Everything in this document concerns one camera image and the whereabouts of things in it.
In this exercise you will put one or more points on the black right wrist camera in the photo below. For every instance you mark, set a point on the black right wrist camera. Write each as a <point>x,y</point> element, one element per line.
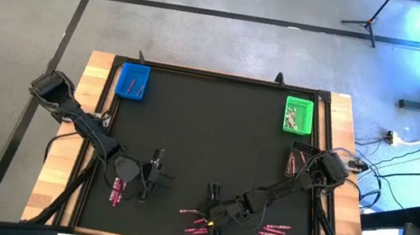
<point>214,192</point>

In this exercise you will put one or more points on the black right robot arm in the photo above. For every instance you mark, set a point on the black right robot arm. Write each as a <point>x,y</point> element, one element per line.
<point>287,187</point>

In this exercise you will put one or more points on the black frame hook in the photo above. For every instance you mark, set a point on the black frame hook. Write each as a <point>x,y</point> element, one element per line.
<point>280,79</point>
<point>141,58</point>

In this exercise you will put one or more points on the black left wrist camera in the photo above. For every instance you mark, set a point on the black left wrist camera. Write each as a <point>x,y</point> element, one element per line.
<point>158,157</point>

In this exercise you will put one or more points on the blue plastic basket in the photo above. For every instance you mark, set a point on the blue plastic basket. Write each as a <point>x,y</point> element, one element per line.
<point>133,70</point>

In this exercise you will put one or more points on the black power brick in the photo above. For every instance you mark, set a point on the black power brick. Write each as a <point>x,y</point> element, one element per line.
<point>358,166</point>

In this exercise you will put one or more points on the green plastic basket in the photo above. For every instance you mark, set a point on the green plastic basket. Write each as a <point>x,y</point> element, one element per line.
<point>306,115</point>

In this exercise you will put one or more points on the black steel beam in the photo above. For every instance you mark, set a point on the black steel beam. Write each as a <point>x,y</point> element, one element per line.
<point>386,219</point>

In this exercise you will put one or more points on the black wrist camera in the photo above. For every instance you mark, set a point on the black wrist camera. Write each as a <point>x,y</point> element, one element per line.
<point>214,192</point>
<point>158,157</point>

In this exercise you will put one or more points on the black plastic basket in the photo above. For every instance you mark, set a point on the black plastic basket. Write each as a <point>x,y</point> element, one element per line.
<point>305,147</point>

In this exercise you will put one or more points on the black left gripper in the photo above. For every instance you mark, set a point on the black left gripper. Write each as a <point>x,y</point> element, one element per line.
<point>151,179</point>

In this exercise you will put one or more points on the white power adapter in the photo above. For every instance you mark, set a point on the white power adapter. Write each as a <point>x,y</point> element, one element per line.
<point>394,139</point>

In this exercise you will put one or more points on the black tripod stand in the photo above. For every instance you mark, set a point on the black tripod stand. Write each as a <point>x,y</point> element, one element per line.
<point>369,21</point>

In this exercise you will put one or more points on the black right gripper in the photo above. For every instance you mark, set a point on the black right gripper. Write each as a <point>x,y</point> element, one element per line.
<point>220,215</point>

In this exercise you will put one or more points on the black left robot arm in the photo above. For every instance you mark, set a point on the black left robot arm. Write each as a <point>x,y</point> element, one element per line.
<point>87,128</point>

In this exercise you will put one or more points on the pink crayons bottom pile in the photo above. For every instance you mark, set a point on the pink crayons bottom pile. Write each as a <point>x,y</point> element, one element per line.
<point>197,232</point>

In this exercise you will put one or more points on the black table mat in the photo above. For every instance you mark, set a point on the black table mat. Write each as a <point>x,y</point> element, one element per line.
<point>191,131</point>

